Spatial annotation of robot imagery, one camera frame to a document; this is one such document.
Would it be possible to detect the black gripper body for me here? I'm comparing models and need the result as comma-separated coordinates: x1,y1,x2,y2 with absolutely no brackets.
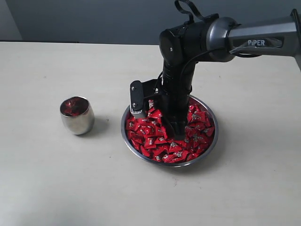
155,61,195,125

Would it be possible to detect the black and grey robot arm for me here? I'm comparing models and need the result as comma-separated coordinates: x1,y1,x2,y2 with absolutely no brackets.
159,9,301,140

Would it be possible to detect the pile of red wrapped candies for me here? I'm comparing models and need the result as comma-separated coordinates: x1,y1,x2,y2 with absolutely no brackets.
126,97,215,164

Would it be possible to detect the stainless steel bowl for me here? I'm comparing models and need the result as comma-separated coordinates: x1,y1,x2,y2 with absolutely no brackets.
120,89,219,168

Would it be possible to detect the stainless steel cup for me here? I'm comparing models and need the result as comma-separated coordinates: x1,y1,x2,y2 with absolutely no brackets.
60,97,95,135

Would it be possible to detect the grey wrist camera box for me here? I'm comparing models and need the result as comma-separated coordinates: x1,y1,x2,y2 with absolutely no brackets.
130,79,161,119

